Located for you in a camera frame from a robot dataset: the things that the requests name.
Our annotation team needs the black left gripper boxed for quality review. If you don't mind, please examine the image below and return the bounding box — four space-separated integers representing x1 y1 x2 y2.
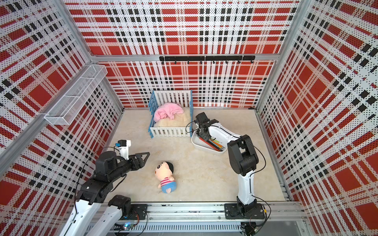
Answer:
109 151 150 182

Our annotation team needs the red hex key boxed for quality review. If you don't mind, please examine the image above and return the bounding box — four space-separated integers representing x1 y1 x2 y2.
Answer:
199 137 222 152

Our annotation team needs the large black hex key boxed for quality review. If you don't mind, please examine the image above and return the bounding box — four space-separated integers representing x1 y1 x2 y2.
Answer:
206 139 224 152

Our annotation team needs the orange hex key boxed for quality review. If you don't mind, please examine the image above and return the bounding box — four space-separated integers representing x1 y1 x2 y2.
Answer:
213 140 222 145

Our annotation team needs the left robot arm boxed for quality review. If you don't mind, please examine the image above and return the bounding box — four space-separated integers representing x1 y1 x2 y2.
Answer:
60 151 150 236

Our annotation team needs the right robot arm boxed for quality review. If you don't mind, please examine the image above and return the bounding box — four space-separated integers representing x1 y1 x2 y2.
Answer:
192 112 259 212

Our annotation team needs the white plastic storage box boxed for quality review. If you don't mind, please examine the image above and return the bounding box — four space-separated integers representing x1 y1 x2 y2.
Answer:
191 132 227 155

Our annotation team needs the cream fluffy mattress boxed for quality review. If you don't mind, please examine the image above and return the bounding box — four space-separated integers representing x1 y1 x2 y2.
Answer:
154 107 192 127

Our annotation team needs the white and blue toy crib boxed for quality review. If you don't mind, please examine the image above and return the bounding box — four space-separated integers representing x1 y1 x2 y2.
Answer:
148 90 194 138

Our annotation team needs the cartoon boy plush doll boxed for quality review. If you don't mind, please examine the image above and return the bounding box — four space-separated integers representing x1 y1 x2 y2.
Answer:
155 161 177 194

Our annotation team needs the pink cloth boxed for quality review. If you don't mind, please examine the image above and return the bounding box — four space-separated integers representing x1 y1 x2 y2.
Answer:
154 103 184 123

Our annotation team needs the green circuit board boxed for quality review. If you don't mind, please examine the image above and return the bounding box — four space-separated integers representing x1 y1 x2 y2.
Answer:
123 223 133 230

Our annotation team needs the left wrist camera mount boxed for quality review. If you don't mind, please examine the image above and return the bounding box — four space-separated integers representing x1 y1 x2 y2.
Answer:
115 140 131 160

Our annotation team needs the black hook rail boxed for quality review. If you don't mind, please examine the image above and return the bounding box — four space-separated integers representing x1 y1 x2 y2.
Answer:
159 55 256 63

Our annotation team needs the white wire mesh basket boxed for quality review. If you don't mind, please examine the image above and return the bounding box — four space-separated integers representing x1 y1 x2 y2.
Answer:
44 65 107 125

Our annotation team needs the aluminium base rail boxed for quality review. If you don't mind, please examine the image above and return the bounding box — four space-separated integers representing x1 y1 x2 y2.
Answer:
107 202 311 236

